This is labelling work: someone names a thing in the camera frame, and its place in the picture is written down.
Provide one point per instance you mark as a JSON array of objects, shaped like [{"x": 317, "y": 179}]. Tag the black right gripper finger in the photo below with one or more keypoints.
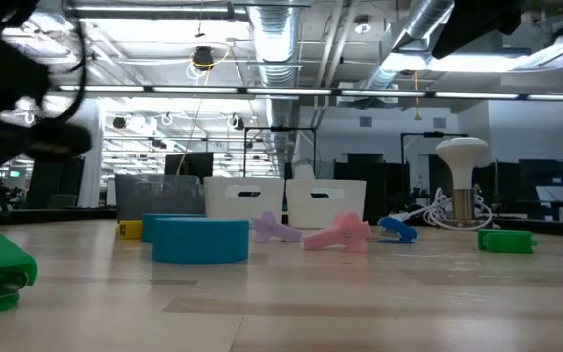
[{"x": 464, "y": 27}]

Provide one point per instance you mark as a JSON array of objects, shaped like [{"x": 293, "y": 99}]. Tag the small yellow block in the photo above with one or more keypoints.
[{"x": 130, "y": 230}]

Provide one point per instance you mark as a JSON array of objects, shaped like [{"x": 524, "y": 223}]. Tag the teal tape roll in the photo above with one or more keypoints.
[
  {"x": 201, "y": 242},
  {"x": 164, "y": 222}
]

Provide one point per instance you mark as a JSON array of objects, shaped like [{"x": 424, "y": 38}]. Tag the small blue stapler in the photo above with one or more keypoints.
[{"x": 399, "y": 229}]

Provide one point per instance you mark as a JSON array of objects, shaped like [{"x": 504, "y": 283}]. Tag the green rectangular block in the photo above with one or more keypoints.
[{"x": 506, "y": 242}]

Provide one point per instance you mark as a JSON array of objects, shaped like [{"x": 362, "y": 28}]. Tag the pink staple remover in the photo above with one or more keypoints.
[{"x": 340, "y": 237}]

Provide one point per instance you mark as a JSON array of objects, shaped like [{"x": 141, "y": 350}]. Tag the purple staple remover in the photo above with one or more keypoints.
[{"x": 269, "y": 229}]

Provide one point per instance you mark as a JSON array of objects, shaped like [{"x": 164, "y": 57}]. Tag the black partition panel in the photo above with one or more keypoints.
[{"x": 56, "y": 181}]

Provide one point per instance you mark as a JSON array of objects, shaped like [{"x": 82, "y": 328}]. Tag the white pillar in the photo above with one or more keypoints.
[{"x": 91, "y": 176}]

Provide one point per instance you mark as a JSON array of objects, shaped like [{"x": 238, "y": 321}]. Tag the white mushroom lamp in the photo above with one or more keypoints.
[{"x": 461, "y": 151}]

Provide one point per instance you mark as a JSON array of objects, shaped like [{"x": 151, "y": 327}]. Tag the grey translucent plastic bin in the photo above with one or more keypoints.
[{"x": 159, "y": 198}]

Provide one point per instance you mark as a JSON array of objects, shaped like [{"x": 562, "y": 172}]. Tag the black monitor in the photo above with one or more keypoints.
[{"x": 191, "y": 166}]

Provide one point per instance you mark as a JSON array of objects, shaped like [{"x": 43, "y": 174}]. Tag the black cabinet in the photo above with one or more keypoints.
[{"x": 379, "y": 190}]

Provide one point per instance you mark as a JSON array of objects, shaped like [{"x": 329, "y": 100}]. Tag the long light bar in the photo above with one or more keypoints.
[{"x": 286, "y": 91}]

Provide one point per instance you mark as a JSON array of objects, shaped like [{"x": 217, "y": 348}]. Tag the white plastic bin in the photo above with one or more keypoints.
[
  {"x": 320, "y": 210},
  {"x": 242, "y": 207}
]

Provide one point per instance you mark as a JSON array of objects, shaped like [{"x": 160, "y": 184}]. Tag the silver slanted ventilation duct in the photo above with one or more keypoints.
[{"x": 408, "y": 34}]

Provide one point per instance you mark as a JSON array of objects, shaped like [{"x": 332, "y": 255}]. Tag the black stand frame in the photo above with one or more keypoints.
[
  {"x": 433, "y": 134},
  {"x": 279, "y": 129}
]

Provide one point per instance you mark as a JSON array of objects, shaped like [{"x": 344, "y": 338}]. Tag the silver ribbed ventilation duct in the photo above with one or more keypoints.
[{"x": 274, "y": 34}]

